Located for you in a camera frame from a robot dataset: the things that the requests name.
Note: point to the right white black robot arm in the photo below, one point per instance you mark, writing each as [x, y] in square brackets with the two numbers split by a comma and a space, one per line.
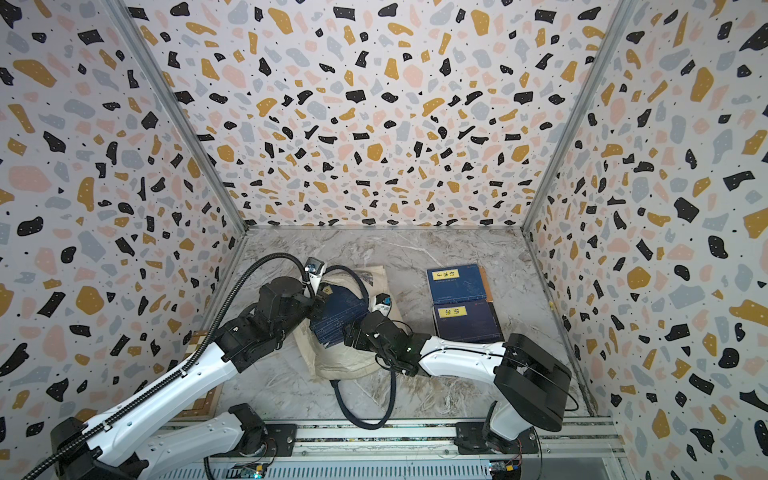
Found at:
[534, 384]

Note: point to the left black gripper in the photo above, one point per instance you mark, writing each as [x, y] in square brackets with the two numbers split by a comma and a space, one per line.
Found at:
[320, 305]

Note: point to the navy book with yellow label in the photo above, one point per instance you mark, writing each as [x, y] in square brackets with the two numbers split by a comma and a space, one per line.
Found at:
[458, 284]

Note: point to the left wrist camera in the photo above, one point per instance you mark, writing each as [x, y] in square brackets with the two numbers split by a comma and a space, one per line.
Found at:
[315, 270]

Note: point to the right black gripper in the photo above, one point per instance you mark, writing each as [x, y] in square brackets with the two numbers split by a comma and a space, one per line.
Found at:
[360, 340]

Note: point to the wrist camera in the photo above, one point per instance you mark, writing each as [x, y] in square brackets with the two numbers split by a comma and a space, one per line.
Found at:
[382, 303]
[315, 270]

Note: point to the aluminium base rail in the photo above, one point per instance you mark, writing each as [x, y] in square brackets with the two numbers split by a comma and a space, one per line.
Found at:
[586, 448]

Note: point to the left green circuit board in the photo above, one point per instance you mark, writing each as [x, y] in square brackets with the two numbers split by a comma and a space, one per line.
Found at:
[253, 471]

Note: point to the cream canvas tote bag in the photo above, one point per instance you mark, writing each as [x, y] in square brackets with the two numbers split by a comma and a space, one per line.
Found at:
[337, 363]

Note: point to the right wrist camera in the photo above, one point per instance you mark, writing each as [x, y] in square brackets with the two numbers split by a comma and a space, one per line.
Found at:
[382, 303]

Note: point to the right circuit board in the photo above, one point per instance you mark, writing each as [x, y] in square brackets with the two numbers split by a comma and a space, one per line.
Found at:
[505, 470]

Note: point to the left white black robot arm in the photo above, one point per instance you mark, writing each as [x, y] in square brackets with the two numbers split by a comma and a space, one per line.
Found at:
[125, 442]

